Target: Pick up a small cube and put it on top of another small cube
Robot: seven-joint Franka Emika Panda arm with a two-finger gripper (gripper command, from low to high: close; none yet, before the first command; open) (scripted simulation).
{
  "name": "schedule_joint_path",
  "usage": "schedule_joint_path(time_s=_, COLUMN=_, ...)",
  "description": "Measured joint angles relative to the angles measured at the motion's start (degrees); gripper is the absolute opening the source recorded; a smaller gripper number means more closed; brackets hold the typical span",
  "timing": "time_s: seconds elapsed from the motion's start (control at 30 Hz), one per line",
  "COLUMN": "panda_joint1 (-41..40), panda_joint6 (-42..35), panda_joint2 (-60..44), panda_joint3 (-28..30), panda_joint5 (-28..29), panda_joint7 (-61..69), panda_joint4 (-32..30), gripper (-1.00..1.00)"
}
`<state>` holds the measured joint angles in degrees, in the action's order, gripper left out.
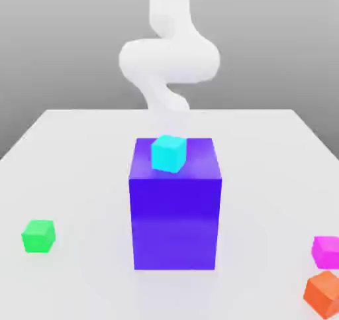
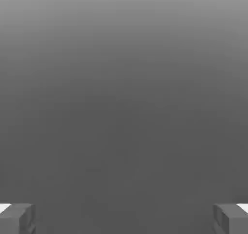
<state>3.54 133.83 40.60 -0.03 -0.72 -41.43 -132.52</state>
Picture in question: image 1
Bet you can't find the small cyan cube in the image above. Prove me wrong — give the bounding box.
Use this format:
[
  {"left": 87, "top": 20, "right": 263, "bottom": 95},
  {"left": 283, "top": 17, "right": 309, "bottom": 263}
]
[{"left": 150, "top": 134, "right": 187, "bottom": 174}]

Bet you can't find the small green cube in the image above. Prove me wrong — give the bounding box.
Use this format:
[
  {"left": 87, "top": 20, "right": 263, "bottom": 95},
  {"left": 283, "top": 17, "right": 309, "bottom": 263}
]
[{"left": 21, "top": 219, "right": 57, "bottom": 254}]

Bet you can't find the small magenta cube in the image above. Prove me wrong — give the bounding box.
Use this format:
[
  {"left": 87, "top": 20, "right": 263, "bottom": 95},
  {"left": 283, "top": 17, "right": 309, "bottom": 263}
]
[{"left": 311, "top": 235, "right": 339, "bottom": 270}]

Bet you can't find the small orange cube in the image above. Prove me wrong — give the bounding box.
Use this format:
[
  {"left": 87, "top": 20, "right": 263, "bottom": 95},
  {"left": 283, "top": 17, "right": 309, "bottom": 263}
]
[{"left": 303, "top": 270, "right": 339, "bottom": 320}]

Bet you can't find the large purple box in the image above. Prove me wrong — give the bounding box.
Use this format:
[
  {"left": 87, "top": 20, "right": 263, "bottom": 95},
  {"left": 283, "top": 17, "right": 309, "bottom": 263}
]
[{"left": 128, "top": 137, "right": 222, "bottom": 271}]

